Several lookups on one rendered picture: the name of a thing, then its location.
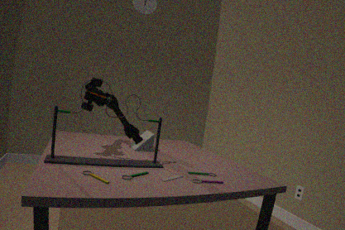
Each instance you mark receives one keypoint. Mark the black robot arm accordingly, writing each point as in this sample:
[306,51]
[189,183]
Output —
[129,129]

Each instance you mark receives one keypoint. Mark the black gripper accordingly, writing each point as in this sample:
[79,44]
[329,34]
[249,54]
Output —
[89,96]

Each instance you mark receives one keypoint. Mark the grey loop with yellow handle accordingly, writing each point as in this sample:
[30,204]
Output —
[96,177]

